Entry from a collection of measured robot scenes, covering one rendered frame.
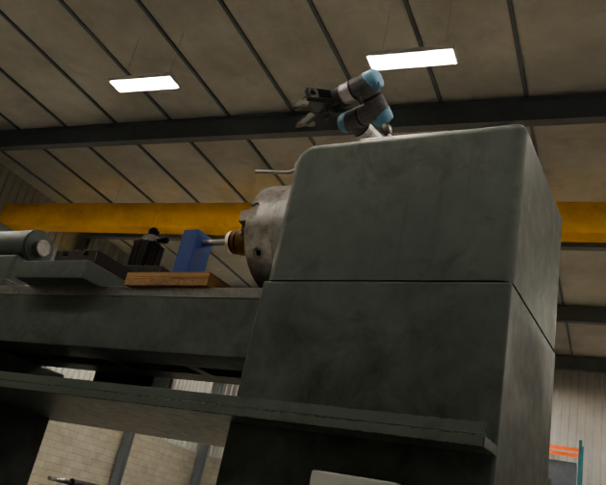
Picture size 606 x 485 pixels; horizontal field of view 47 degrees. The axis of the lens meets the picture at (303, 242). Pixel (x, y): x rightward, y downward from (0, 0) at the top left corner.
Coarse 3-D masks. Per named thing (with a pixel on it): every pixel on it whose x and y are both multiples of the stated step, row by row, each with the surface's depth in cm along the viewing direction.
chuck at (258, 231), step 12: (264, 192) 195; (276, 192) 192; (252, 204) 192; (264, 204) 190; (276, 204) 188; (264, 216) 187; (252, 228) 188; (264, 228) 186; (252, 240) 188; (264, 240) 186; (252, 252) 188; (264, 252) 186; (252, 264) 189; (264, 264) 187; (252, 276) 192; (264, 276) 190
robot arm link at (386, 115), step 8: (376, 96) 243; (368, 104) 244; (376, 104) 243; (384, 104) 244; (360, 112) 249; (368, 112) 246; (376, 112) 244; (384, 112) 244; (360, 120) 250; (368, 120) 249; (376, 120) 246; (384, 120) 245
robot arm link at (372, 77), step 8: (368, 72) 241; (376, 72) 241; (352, 80) 244; (360, 80) 242; (368, 80) 240; (376, 80) 240; (352, 88) 244; (360, 88) 243; (368, 88) 242; (376, 88) 242; (352, 96) 245; (360, 96) 245; (368, 96) 243
